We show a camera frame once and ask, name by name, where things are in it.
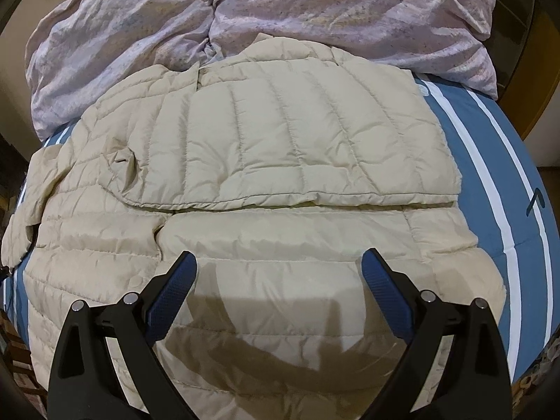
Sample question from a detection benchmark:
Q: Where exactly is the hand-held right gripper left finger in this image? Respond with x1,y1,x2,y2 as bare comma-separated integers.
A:
47,250,198,420

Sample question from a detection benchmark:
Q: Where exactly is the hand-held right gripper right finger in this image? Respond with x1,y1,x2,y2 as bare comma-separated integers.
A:
361,247,513,420

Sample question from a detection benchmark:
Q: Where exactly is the beige down jacket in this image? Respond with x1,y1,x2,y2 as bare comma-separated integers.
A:
0,33,508,420

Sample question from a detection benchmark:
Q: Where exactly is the blue white striped bed sheet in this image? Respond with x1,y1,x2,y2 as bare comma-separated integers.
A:
0,72,560,420

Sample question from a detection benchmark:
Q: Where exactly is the white furniture panel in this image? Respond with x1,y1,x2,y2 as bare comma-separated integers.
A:
523,129,560,168

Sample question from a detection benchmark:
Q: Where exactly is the lilac patterned duvet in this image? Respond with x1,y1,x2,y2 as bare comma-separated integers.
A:
26,0,499,141

